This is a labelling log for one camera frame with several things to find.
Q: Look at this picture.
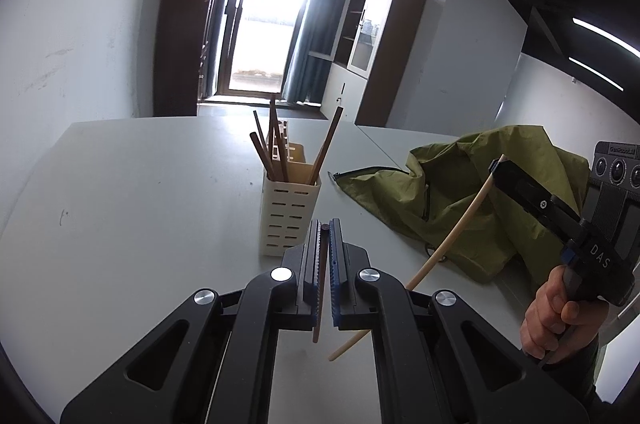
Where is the brown chopstick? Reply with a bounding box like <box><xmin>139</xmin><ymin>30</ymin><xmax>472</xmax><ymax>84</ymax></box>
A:
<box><xmin>313</xmin><ymin>224</ymin><xmax>329</xmax><ymax>344</ymax></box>
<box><xmin>252</xmin><ymin>109</ymin><xmax>281</xmax><ymax>181</ymax></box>
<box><xmin>269</xmin><ymin>93</ymin><xmax>290</xmax><ymax>182</ymax></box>
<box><xmin>306</xmin><ymin>106</ymin><xmax>345</xmax><ymax>186</ymax></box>
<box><xmin>249</xmin><ymin>131</ymin><xmax>275</xmax><ymax>181</ymax></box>

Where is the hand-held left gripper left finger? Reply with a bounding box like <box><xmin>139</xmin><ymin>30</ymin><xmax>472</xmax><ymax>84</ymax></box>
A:
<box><xmin>60</xmin><ymin>219</ymin><xmax>324</xmax><ymax>424</ymax></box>

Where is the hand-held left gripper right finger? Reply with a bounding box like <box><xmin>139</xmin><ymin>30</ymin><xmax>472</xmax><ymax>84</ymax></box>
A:
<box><xmin>327</xmin><ymin>218</ymin><xmax>591</xmax><ymax>424</ymax></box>

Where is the light wooden chopstick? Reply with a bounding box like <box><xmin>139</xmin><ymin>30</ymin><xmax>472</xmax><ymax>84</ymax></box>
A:
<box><xmin>327</xmin><ymin>154</ymin><xmax>507</xmax><ymax>362</ymax></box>

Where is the person's right hand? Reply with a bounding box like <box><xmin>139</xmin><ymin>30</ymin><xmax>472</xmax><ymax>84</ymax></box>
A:
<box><xmin>520</xmin><ymin>261</ymin><xmax>608</xmax><ymax>365</ymax></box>

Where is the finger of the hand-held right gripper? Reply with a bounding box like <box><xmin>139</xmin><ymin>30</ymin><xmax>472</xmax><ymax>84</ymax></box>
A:
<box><xmin>489</xmin><ymin>157</ymin><xmax>585</xmax><ymax>255</ymax></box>

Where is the glass balcony door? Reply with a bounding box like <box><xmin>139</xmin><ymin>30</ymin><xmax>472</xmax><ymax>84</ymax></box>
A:
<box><xmin>215</xmin><ymin>0</ymin><xmax>331</xmax><ymax>98</ymax></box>

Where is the brown wooden wardrobe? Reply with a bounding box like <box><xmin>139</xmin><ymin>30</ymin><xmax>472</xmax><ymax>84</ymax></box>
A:
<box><xmin>152</xmin><ymin>0</ymin><xmax>236</xmax><ymax>118</ymax></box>

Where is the ceiling strip light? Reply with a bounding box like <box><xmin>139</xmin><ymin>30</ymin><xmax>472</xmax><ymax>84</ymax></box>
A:
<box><xmin>569</xmin><ymin>57</ymin><xmax>625</xmax><ymax>93</ymax></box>
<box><xmin>572</xmin><ymin>17</ymin><xmax>640</xmax><ymax>58</ymax></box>

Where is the cream slotted utensil holder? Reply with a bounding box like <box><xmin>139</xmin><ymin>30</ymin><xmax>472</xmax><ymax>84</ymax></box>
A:
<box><xmin>260</xmin><ymin>119</ymin><xmax>322</xmax><ymax>258</ymax></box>

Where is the dark blue curtain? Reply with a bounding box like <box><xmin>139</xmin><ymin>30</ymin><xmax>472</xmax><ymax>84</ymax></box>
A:
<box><xmin>282</xmin><ymin>0</ymin><xmax>386</xmax><ymax>106</ymax></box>

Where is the person's right forearm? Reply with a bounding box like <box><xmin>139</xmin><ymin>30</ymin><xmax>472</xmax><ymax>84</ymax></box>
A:
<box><xmin>542</xmin><ymin>304</ymin><xmax>615</xmax><ymax>424</ymax></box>

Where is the brown cabinet with glass doors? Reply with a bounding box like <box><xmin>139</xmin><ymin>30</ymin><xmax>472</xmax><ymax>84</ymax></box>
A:
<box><xmin>307</xmin><ymin>0</ymin><xmax>429</xmax><ymax>128</ymax></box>

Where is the olive green jacket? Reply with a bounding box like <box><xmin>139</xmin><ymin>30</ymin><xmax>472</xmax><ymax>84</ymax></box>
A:
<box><xmin>327</xmin><ymin>124</ymin><xmax>593</xmax><ymax>288</ymax></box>

